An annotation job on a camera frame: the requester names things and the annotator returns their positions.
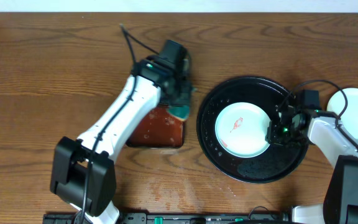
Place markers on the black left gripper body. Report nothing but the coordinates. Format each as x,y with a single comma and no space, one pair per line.
183,95

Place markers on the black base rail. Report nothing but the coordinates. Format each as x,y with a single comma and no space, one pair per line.
166,218

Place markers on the rectangular black water tray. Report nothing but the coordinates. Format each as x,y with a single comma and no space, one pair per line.
158,129

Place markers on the round black tray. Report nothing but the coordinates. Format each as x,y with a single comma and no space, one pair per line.
273,164

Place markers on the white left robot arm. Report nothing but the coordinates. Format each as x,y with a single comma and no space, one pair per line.
83,172

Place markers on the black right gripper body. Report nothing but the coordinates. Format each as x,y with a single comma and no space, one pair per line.
284,135

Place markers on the white plate with long stain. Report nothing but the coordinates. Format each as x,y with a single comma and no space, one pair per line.
241,129

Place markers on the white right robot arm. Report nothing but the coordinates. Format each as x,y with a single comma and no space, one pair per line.
325,130

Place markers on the teal yellow sponge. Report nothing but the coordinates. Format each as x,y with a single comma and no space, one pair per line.
179,112

